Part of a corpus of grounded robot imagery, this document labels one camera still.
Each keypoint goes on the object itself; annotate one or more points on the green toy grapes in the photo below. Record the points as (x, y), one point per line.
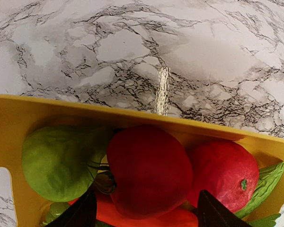
(52, 212)

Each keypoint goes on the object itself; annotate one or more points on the red toy peach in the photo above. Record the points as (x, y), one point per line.
(226, 170)

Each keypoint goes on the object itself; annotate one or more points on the red toy apple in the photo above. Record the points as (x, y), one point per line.
(152, 172)

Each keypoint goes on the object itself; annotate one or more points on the green toy pear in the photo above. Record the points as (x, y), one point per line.
(61, 162)

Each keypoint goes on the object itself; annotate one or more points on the green toy leafy vegetable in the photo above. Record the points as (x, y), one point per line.
(268, 179)

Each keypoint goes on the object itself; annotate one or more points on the yellow plastic basket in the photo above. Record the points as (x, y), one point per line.
(20, 115)

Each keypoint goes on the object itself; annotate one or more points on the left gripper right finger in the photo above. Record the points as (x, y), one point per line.
(211, 213)

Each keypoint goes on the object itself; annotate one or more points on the orange toy carrot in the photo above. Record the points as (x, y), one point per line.
(107, 213)

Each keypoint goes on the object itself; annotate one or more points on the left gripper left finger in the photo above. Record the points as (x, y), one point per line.
(80, 214)

